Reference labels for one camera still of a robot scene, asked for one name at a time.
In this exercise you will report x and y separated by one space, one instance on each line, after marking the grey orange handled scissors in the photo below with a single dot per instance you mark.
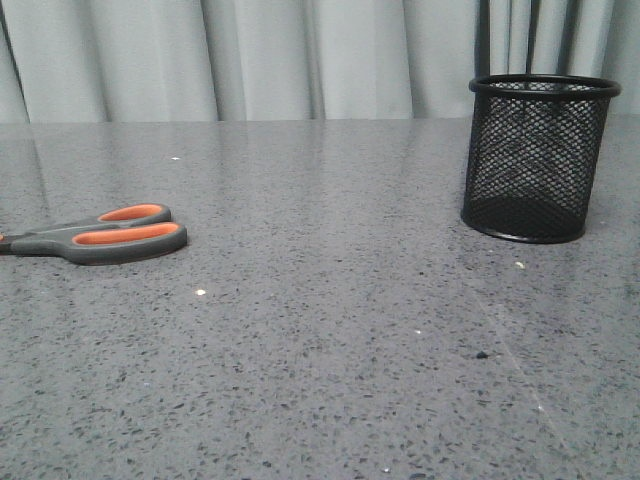
123 235

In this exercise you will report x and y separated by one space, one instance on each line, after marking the black mesh pen bucket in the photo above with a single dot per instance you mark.
534 146

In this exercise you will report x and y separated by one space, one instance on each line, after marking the black stand pole left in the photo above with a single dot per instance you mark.
482 54

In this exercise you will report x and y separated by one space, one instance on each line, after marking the black stand pole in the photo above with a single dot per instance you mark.
534 13
482 54
567 38

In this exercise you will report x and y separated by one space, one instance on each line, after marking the black stand pole right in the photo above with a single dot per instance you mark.
567 38

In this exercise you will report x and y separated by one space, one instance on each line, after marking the grey pleated curtain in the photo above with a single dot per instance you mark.
96 61

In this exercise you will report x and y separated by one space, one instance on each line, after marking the black stand pole middle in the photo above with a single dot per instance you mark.
534 13

